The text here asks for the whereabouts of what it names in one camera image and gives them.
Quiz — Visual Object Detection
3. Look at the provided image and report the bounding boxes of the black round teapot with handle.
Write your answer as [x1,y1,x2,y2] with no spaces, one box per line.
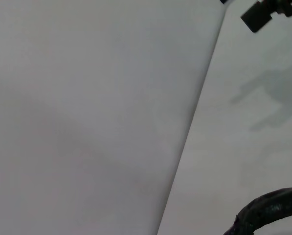
[223,187,292,235]

